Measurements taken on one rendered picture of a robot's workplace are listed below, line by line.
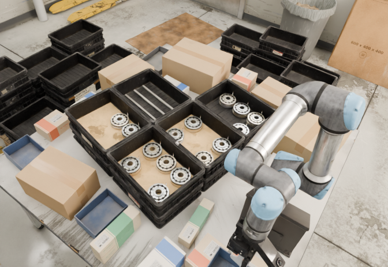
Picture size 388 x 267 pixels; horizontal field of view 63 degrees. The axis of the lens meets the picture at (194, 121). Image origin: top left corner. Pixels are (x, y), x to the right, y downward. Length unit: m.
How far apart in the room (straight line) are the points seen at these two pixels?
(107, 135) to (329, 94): 1.17
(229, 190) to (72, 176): 0.80
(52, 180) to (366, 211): 2.25
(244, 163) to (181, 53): 1.43
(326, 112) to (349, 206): 1.75
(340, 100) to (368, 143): 2.24
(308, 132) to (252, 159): 0.93
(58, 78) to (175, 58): 1.07
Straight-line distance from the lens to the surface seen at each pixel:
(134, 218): 1.53
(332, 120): 1.16
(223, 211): 1.68
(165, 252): 1.48
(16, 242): 2.58
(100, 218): 1.68
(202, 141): 1.76
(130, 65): 2.22
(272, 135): 1.02
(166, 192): 1.53
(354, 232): 2.73
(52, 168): 1.71
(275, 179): 0.93
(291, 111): 1.10
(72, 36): 3.34
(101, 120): 1.90
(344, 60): 4.12
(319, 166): 1.35
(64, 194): 1.60
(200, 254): 1.50
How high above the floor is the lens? 2.17
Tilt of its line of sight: 46 degrees down
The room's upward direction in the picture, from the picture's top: 5 degrees clockwise
